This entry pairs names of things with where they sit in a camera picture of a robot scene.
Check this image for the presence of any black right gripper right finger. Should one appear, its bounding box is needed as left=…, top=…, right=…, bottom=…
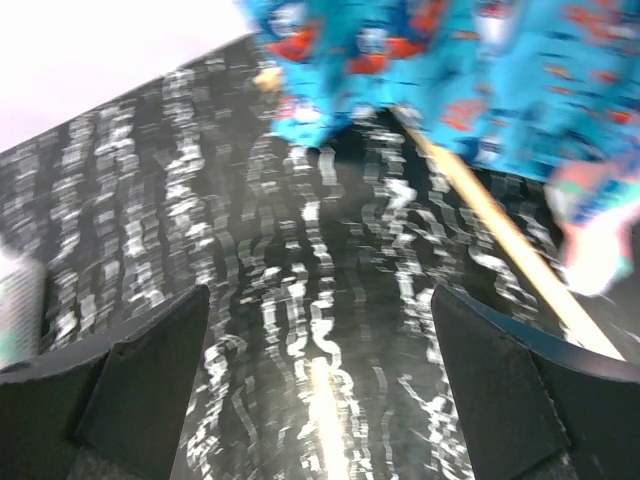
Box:
left=431, top=285, right=639, bottom=479

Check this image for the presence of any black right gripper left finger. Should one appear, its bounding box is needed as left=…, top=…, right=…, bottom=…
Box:
left=1, top=285, right=210, bottom=479

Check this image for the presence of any white plastic basket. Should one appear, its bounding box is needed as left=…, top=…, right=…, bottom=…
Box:
left=1, top=244, right=47, bottom=368

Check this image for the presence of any blue shark sock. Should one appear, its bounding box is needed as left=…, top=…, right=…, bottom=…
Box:
left=403, top=1, right=639, bottom=179
left=241, top=1, right=487, bottom=147

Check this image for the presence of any wooden drying rack frame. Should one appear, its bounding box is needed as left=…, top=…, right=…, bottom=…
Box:
left=252, top=67, right=626, bottom=361

